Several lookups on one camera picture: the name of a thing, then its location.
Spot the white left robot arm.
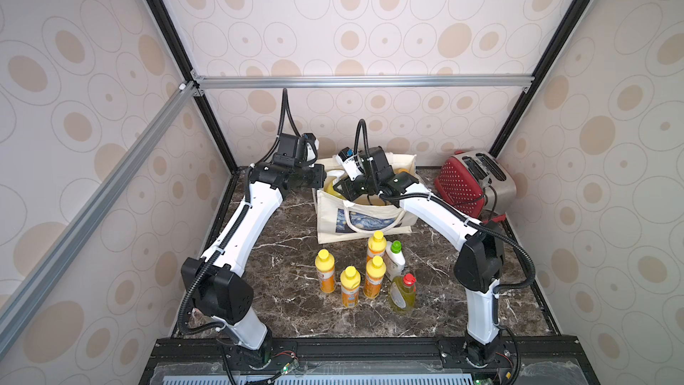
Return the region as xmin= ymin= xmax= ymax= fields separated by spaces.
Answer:
xmin=177 ymin=163 xmax=326 ymax=354

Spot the orange pump dish soap bottle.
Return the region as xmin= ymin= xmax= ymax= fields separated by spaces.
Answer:
xmin=374 ymin=171 xmax=420 ymax=207

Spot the black base frame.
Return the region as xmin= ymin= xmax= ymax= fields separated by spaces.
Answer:
xmin=140 ymin=335 xmax=599 ymax=384

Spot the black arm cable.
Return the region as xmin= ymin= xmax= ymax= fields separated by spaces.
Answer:
xmin=353 ymin=118 xmax=537 ymax=294
xmin=175 ymin=87 xmax=303 ymax=335

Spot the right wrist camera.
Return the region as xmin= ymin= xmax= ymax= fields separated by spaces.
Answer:
xmin=334 ymin=146 xmax=392 ymax=181

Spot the black toaster power cord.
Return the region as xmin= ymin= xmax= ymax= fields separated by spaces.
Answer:
xmin=477 ymin=184 xmax=501 ymax=221

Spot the red and silver toaster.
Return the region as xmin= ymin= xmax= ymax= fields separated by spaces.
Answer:
xmin=434 ymin=150 xmax=518 ymax=221

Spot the orange bottle yellow cap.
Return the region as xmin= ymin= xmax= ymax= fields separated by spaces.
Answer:
xmin=363 ymin=256 xmax=387 ymax=299
xmin=366 ymin=230 xmax=387 ymax=261
xmin=340 ymin=266 xmax=361 ymax=308
xmin=315 ymin=249 xmax=335 ymax=293

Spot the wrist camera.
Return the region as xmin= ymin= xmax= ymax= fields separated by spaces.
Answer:
xmin=334 ymin=146 xmax=392 ymax=181
xmin=273 ymin=133 xmax=319 ymax=168

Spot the cream starry night tote bag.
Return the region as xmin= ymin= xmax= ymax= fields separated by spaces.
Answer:
xmin=314 ymin=152 xmax=420 ymax=245

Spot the silver left side rail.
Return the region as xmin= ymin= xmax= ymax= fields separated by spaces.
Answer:
xmin=1 ymin=81 xmax=197 ymax=356

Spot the yellow-green bottle red cap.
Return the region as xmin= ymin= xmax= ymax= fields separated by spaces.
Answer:
xmin=388 ymin=273 xmax=417 ymax=312

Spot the white bottle green cap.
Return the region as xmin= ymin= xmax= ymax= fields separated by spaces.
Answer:
xmin=385 ymin=241 xmax=406 ymax=281

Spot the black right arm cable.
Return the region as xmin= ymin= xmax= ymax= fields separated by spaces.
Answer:
xmin=353 ymin=118 xmax=537 ymax=294

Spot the yellow pump dish soap bottle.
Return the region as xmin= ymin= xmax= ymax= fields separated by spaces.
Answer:
xmin=324 ymin=170 xmax=347 ymax=200

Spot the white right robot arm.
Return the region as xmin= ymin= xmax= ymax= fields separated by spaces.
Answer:
xmin=333 ymin=170 xmax=504 ymax=358

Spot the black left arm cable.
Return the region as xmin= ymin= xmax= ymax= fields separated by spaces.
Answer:
xmin=175 ymin=87 xmax=303 ymax=335

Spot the silver horizontal back rail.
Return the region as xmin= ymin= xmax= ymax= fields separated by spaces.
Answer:
xmin=194 ymin=74 xmax=534 ymax=90

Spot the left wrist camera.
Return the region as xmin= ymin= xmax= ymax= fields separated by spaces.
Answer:
xmin=273 ymin=133 xmax=319 ymax=168

